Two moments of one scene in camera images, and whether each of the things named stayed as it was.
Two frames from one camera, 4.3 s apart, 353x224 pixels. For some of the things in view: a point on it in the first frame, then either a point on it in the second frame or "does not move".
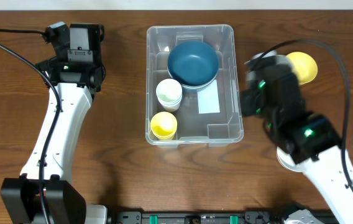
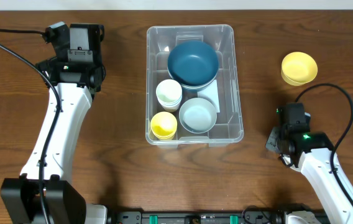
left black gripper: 60,45 does not move
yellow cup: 163,125 does not move
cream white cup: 169,94 does not move
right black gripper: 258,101 → 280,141
